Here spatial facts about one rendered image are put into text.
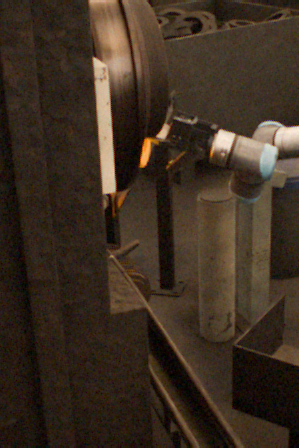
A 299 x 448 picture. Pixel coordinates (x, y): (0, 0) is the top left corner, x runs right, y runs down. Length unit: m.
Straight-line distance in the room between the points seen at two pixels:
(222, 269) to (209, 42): 1.60
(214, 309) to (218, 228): 0.30
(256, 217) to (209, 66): 1.45
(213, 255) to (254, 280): 0.23
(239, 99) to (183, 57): 0.45
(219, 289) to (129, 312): 1.41
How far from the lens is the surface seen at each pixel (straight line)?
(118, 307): 1.19
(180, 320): 2.81
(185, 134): 2.02
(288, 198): 2.94
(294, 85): 4.33
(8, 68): 0.98
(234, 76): 4.02
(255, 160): 2.00
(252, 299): 2.72
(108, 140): 1.08
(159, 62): 1.45
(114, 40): 1.34
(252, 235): 2.61
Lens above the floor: 1.48
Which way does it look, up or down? 25 degrees down
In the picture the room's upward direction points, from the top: 3 degrees counter-clockwise
